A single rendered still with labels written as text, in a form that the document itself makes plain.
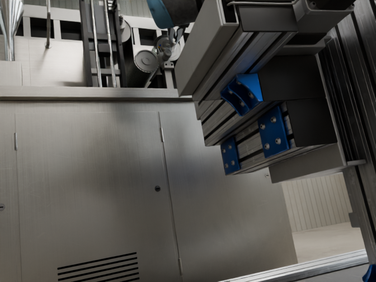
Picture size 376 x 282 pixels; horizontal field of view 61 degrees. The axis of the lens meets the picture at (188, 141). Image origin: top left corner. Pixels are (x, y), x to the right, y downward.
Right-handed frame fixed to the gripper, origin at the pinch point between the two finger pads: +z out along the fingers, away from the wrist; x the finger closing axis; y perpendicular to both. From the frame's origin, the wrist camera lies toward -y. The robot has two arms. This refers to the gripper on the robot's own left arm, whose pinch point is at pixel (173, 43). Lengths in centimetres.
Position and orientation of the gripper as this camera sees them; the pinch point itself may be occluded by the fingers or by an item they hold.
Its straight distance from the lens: 170.1
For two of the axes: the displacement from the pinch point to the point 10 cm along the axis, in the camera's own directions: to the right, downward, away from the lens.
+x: -9.1, 0.5, -4.2
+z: -2.0, 8.2, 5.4
